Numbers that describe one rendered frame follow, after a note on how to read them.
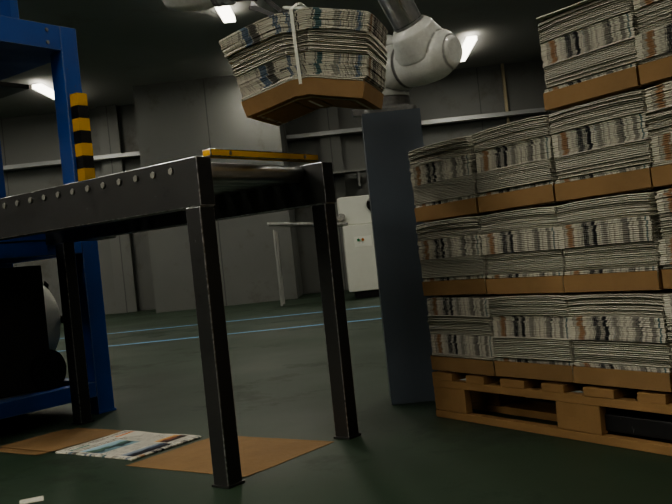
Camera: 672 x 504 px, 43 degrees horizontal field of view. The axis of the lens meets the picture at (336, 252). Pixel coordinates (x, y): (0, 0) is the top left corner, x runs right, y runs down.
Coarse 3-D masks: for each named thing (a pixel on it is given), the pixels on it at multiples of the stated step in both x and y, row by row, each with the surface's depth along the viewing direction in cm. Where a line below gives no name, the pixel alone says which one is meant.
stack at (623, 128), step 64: (512, 128) 225; (576, 128) 208; (640, 128) 192; (448, 192) 249; (640, 192) 199; (448, 256) 251; (512, 256) 229; (576, 256) 211; (640, 256) 194; (448, 320) 255; (512, 320) 233; (576, 320) 213; (640, 320) 195; (448, 384) 257; (512, 384) 233; (576, 384) 220; (640, 448) 198
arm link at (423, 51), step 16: (384, 0) 274; (400, 0) 273; (400, 16) 275; (416, 16) 276; (400, 32) 278; (416, 32) 275; (432, 32) 276; (448, 32) 277; (400, 48) 279; (416, 48) 276; (432, 48) 275; (448, 48) 275; (400, 64) 284; (416, 64) 280; (432, 64) 277; (448, 64) 277; (400, 80) 289; (416, 80) 285; (432, 80) 284
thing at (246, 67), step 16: (272, 16) 223; (240, 32) 225; (256, 32) 224; (272, 32) 223; (224, 48) 226; (240, 48) 225; (256, 48) 225; (272, 48) 224; (240, 64) 226; (256, 64) 225; (272, 64) 224; (288, 64) 224; (240, 80) 227; (256, 80) 225; (272, 80) 224; (288, 80) 223; (272, 112) 229; (288, 112) 236; (304, 112) 245
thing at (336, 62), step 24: (312, 24) 221; (336, 24) 219; (360, 24) 218; (312, 48) 221; (336, 48) 220; (360, 48) 218; (384, 48) 239; (312, 72) 222; (336, 72) 220; (360, 72) 219; (384, 72) 243; (312, 96) 224; (336, 96) 221
